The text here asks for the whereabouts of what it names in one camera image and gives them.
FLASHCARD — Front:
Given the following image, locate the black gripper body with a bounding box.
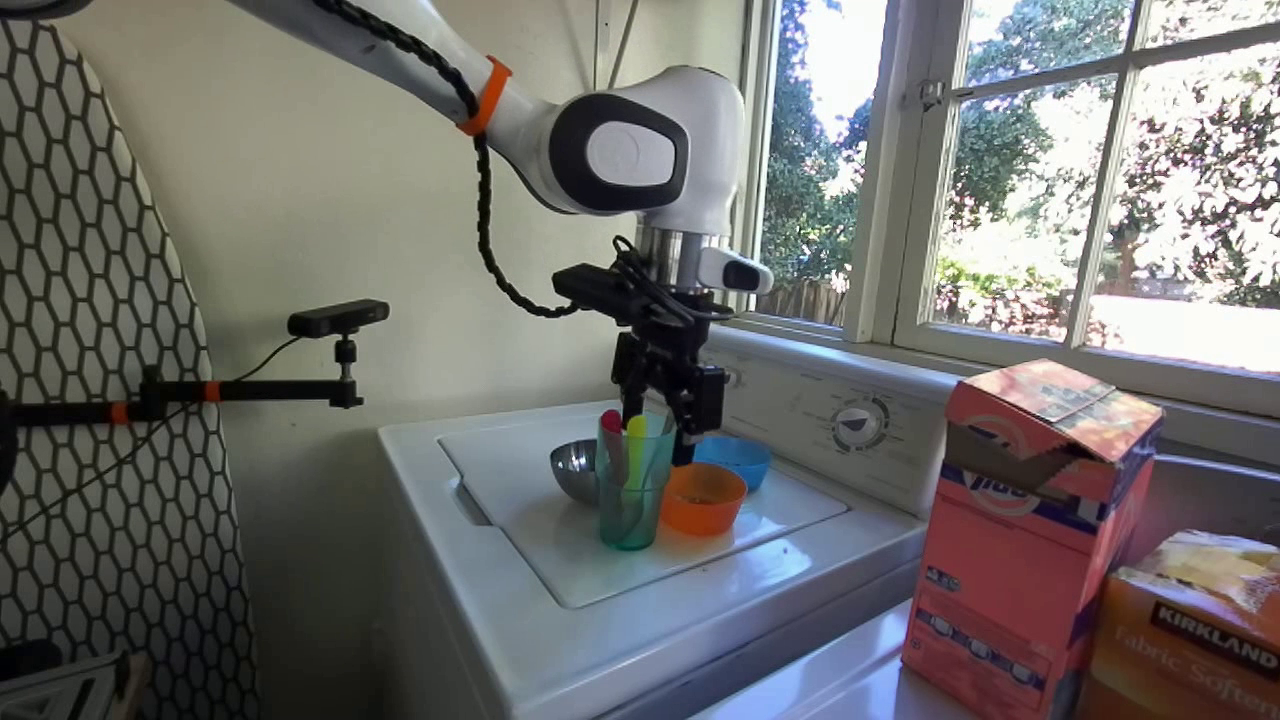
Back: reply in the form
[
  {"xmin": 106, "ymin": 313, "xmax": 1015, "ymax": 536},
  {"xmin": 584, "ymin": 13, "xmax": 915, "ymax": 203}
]
[{"xmin": 612, "ymin": 298, "xmax": 724, "ymax": 414}]

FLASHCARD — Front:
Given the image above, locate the blue plastic bowl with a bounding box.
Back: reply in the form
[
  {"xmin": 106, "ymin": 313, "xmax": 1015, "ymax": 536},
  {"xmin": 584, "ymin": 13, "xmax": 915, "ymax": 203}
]
[{"xmin": 691, "ymin": 434, "xmax": 771, "ymax": 493}]

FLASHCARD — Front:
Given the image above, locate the green translucent plastic cup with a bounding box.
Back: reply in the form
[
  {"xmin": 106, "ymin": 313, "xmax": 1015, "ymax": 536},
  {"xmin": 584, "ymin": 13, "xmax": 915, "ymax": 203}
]
[{"xmin": 596, "ymin": 434, "xmax": 673, "ymax": 554}]

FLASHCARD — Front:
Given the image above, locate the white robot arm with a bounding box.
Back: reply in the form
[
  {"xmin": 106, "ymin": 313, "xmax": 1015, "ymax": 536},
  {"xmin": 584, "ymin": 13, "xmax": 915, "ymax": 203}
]
[{"xmin": 231, "ymin": 0, "xmax": 771, "ymax": 464}]

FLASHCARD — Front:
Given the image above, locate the stainless steel bowl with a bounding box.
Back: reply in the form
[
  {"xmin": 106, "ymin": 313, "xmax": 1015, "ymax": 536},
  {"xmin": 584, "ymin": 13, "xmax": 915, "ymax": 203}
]
[{"xmin": 548, "ymin": 440, "xmax": 600, "ymax": 503}]

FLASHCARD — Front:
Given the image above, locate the orange plastic bowl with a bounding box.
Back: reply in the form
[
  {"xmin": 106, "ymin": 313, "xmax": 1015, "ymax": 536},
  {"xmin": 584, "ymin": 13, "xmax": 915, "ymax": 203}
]
[{"xmin": 662, "ymin": 464, "xmax": 750, "ymax": 536}]

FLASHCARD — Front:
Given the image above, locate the red plastic spoon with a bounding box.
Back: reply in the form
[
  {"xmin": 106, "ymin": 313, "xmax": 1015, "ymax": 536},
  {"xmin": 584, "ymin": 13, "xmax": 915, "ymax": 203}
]
[{"xmin": 596, "ymin": 407, "xmax": 627, "ymax": 541}]

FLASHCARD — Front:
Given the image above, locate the white washing machine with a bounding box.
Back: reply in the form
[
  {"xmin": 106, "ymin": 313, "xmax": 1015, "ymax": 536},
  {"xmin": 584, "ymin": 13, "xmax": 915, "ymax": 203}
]
[{"xmin": 379, "ymin": 333, "xmax": 953, "ymax": 720}]

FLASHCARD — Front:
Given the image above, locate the orange Tide detergent box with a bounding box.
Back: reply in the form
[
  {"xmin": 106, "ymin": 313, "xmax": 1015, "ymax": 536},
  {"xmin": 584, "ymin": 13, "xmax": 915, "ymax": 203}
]
[{"xmin": 903, "ymin": 361, "xmax": 1166, "ymax": 720}]

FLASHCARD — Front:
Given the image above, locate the white dryer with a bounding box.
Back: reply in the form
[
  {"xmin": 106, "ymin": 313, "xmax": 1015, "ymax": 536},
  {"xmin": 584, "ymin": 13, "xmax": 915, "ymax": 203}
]
[{"xmin": 691, "ymin": 455, "xmax": 1280, "ymax": 720}]

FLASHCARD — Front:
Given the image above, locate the honeycomb pattern ironing board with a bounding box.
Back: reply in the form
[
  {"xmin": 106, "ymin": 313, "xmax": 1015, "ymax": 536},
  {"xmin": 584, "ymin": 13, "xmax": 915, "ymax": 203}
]
[{"xmin": 0, "ymin": 22, "xmax": 260, "ymax": 720}]

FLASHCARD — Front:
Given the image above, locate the Kirkland dryer sheet box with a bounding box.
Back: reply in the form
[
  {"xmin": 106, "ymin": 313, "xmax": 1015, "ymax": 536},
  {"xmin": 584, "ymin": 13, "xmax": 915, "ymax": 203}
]
[{"xmin": 1077, "ymin": 533, "xmax": 1280, "ymax": 720}]

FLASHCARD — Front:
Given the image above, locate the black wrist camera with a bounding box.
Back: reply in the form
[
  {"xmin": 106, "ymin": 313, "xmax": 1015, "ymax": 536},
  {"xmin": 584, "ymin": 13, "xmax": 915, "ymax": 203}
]
[{"xmin": 551, "ymin": 266, "xmax": 656, "ymax": 324}]

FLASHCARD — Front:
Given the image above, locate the black camera on boom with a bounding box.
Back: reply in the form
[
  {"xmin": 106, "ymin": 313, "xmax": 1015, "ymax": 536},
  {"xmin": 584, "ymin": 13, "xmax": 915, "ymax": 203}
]
[{"xmin": 289, "ymin": 301, "xmax": 387, "ymax": 341}]

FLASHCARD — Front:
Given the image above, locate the cord hanging on wall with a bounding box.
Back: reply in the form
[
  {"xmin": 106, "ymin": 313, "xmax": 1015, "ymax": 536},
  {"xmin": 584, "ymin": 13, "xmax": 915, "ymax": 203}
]
[{"xmin": 558, "ymin": 0, "xmax": 647, "ymax": 95}]

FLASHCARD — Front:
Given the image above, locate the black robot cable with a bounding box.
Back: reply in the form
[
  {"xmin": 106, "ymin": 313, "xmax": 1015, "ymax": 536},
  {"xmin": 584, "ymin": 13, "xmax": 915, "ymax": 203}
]
[{"xmin": 312, "ymin": 0, "xmax": 593, "ymax": 324}]

